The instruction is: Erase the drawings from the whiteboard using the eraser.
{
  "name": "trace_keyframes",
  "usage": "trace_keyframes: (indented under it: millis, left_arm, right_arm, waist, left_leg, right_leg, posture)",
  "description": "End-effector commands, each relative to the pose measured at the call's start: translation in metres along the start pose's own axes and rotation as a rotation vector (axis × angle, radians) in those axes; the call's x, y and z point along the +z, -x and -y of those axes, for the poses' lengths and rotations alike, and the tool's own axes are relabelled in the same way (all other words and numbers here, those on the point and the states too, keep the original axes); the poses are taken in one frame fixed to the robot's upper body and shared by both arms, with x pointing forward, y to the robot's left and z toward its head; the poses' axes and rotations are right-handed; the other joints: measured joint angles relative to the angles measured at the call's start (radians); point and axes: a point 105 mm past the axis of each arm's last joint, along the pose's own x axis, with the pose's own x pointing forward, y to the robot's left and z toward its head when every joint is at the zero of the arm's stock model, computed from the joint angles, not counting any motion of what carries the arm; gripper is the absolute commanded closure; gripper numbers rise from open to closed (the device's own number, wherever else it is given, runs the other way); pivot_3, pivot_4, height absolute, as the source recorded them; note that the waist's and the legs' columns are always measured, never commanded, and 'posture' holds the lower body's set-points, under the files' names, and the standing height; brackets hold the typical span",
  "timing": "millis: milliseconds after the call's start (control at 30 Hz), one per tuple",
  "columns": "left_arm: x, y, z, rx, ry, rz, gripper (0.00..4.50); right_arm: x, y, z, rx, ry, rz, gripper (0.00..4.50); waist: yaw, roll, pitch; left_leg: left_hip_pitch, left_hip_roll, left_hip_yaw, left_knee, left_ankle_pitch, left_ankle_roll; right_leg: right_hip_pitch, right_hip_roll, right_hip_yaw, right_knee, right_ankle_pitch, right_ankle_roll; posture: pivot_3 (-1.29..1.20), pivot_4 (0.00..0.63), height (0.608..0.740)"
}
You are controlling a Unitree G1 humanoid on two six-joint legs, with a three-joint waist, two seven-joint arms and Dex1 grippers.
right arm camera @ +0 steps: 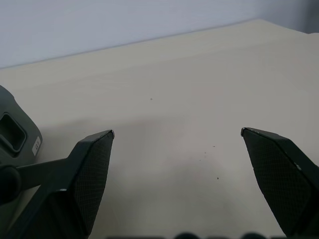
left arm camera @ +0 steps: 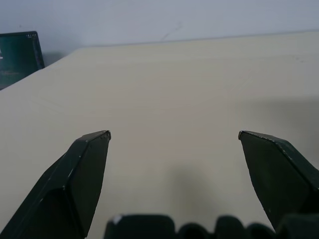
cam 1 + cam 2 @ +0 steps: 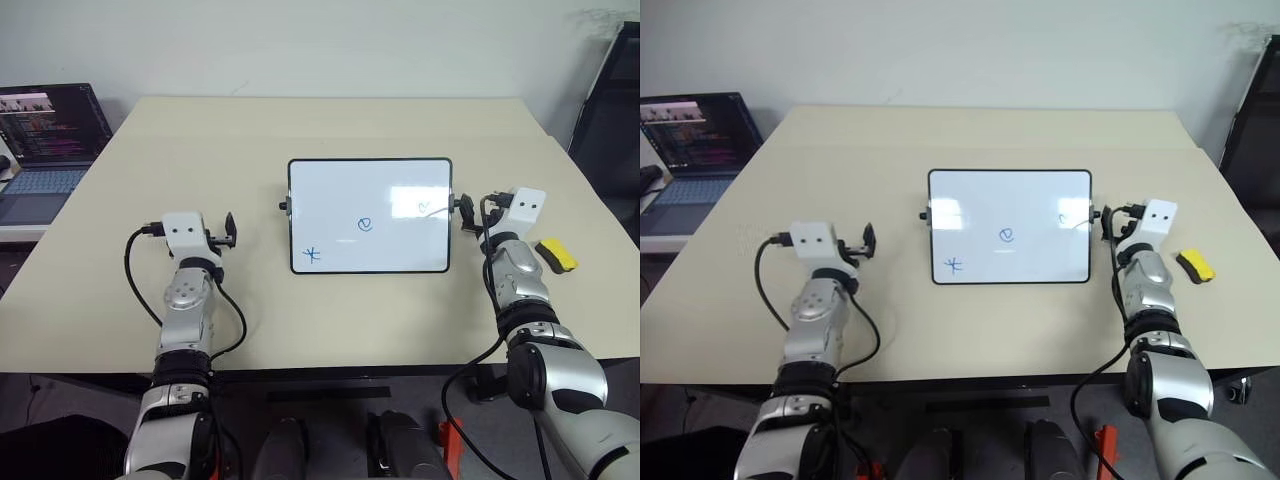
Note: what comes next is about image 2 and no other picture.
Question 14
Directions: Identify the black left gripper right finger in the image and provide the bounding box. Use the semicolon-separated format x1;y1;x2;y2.
238;130;319;233

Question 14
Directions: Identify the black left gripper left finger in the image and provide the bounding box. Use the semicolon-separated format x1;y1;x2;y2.
0;129;112;239

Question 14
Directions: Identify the dark green box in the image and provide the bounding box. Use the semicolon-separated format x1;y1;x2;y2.
0;30;45;91

